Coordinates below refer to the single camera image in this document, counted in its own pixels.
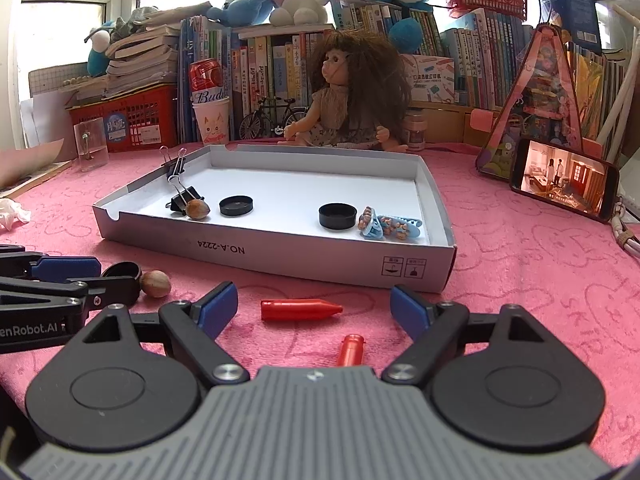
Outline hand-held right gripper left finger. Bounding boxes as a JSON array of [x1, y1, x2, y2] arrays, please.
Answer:
[[82, 281, 251, 387]]

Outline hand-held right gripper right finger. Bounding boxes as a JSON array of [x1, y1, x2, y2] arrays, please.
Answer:
[[381, 284, 557, 387]]

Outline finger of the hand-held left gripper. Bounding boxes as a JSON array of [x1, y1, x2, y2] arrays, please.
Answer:
[[0, 280, 142, 311], [0, 245, 102, 283]]

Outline small black round cap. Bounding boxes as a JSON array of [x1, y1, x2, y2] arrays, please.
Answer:
[[101, 261, 141, 283]]

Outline red crayon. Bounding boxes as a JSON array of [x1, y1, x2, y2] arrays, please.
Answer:
[[260, 298, 343, 322], [336, 333, 367, 368]]

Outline blue hair clip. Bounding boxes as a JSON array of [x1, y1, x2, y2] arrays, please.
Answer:
[[376, 215, 423, 240], [357, 206, 385, 239]]

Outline deep black round cap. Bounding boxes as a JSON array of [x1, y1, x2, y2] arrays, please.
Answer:
[[219, 195, 255, 217]]

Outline black binder clip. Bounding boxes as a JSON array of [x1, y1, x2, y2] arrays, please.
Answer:
[[160, 146, 188, 181], [166, 176, 199, 213]]

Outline large black round cap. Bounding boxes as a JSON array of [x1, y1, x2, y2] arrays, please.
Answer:
[[318, 203, 358, 232]]

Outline white cardboard box tray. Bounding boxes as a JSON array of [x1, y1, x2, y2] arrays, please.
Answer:
[[92, 144, 457, 293]]

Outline white crumpled tissue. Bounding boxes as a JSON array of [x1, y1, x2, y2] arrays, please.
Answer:
[[0, 197, 32, 232]]

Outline brown paper board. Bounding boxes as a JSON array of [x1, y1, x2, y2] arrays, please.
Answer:
[[0, 137, 76, 198]]

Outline pink rabbit print cloth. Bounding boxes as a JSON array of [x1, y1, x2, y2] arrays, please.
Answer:
[[0, 140, 640, 466]]

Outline clear acrylic holder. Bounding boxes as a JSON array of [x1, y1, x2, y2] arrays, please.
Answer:
[[73, 117, 110, 173]]

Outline large red plastic basket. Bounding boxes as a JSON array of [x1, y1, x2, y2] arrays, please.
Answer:
[[65, 85, 180, 153]]

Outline small glass jar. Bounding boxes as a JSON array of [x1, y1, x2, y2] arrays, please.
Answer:
[[402, 110, 427, 152]]

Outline white cat paper cup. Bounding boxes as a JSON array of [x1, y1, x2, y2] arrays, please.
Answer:
[[192, 96, 231, 146]]

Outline brown cardboard box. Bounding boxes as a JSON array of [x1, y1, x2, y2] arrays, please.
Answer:
[[407, 106, 493, 146]]

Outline black model bicycle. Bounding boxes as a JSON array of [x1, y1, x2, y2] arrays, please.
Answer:
[[239, 96, 311, 141]]

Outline black smartphone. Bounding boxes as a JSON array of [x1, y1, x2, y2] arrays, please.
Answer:
[[509, 137, 621, 224]]

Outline brown haired doll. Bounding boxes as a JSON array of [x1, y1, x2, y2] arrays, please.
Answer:
[[277, 30, 411, 153]]

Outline blue white plush toy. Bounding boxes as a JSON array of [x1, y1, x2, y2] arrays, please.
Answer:
[[86, 20, 121, 77]]

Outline stack of lying books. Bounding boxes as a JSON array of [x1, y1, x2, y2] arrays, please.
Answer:
[[102, 5, 181, 98]]

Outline red beer can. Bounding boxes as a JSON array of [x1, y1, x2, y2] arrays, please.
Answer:
[[188, 58, 224, 103]]

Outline white printed carton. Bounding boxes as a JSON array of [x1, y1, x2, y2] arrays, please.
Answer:
[[400, 54, 457, 107]]

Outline pink triangular box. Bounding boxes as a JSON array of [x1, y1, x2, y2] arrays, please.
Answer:
[[475, 24, 603, 178]]

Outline row of blue spined books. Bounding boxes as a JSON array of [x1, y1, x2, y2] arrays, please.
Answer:
[[330, 0, 541, 111]]

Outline row of thin picture books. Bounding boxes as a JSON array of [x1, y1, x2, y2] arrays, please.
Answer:
[[565, 42, 631, 141]]

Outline blue elephant plush toy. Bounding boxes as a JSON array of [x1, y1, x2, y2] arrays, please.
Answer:
[[206, 0, 276, 28]]

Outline white plastic rods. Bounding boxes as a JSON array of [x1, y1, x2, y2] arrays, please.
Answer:
[[597, 5, 640, 161]]

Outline blue packaging boxes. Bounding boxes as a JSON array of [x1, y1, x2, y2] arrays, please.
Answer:
[[530, 0, 603, 53]]

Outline white lanyard cord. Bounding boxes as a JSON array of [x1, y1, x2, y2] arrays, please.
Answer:
[[610, 195, 640, 261]]

